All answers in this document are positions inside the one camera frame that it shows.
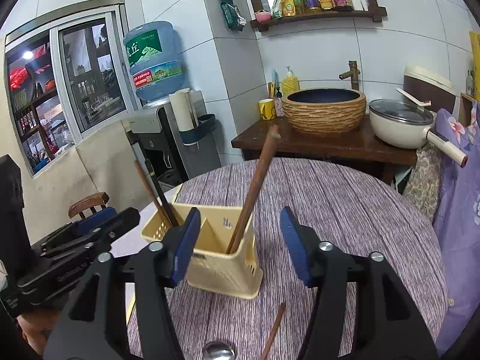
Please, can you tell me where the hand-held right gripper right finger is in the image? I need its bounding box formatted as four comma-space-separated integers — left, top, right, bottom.
279, 206, 439, 360

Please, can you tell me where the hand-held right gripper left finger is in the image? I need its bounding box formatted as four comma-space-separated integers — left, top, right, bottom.
43, 207, 203, 360

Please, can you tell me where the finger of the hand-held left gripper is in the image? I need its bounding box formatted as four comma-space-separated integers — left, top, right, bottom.
40, 207, 118, 250
39, 207, 141, 259

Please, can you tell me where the brown wooden chopstick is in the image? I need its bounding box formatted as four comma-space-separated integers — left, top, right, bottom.
133, 159, 174, 229
225, 124, 282, 255
259, 302, 286, 360

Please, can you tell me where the cream plastic utensil holder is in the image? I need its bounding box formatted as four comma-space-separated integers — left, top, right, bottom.
140, 202, 264, 300

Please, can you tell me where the black chopstick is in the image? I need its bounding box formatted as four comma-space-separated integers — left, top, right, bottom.
144, 158, 181, 227

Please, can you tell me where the large metal spoon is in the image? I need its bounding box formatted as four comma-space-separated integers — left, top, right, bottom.
202, 340, 237, 360

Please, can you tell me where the person's left hand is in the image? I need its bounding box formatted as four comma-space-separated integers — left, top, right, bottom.
17, 309, 64, 355

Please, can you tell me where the wooden chair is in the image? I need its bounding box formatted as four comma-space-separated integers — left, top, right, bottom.
68, 192, 109, 220

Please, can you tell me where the purple striped tablecloth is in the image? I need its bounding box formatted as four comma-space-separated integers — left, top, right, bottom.
125, 157, 449, 360

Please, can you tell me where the grey water dispenser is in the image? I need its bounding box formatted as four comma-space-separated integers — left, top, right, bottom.
121, 90, 222, 196

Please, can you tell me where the wooden counter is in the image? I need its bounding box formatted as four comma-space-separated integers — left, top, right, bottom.
231, 118, 422, 186

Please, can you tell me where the woven pattern wash basin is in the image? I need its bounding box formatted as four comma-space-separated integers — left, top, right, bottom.
281, 88, 367, 137

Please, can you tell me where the sliding window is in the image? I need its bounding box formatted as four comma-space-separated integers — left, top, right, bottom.
4, 5, 139, 177

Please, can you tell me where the yellow mug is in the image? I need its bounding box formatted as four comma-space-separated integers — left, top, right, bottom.
259, 98, 277, 121

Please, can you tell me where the paisley patterned cloth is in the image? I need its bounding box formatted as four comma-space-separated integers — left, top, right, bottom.
403, 144, 447, 222

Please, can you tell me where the cream pot with lid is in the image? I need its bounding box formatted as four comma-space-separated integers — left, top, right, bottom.
369, 98, 467, 167

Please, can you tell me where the blue water bottle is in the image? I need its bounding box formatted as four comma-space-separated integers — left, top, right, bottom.
123, 20, 186, 102

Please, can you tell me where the yellow soap dispenser bottle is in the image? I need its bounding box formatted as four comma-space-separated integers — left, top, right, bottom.
281, 66, 301, 96

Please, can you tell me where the purple floral cloth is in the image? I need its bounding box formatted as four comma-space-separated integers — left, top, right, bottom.
433, 101, 480, 357

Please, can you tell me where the bronze faucet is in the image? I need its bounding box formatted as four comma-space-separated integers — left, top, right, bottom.
338, 60, 361, 91

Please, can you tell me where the white rice paddle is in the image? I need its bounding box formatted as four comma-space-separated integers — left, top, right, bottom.
396, 87, 432, 107

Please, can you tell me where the brown and white rice cooker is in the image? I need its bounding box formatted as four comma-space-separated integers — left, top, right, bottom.
403, 65, 456, 115

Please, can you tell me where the wooden box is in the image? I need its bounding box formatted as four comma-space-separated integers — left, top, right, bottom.
459, 92, 477, 128

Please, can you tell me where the wooden framed mirror shelf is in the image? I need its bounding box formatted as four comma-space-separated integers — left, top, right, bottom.
236, 0, 388, 32

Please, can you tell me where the green hanging packet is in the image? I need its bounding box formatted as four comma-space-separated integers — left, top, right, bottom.
219, 0, 247, 31

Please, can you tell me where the teal wall holder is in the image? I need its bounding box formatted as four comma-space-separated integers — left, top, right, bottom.
178, 113, 217, 147

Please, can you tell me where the yellow wall hanging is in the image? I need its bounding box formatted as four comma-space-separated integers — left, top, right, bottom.
469, 30, 480, 100

